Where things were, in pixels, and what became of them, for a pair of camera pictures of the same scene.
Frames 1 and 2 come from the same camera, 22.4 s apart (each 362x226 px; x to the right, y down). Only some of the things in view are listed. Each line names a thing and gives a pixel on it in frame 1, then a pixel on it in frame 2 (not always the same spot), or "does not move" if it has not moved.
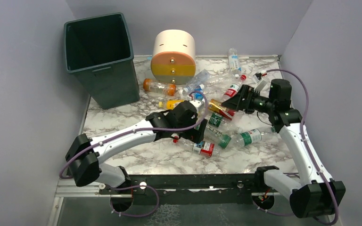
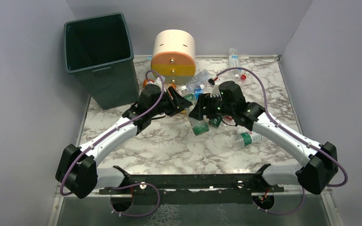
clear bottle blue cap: (197, 82) does not move
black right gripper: (248, 99) -> (206, 106)
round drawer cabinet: (173, 60) does not move
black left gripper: (200, 130) -> (171, 100)
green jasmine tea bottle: (216, 136) -> (199, 127)
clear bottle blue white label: (234, 64) does not move
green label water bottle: (254, 135) does not move
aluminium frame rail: (68, 188) does not move
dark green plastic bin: (98, 50) does not move
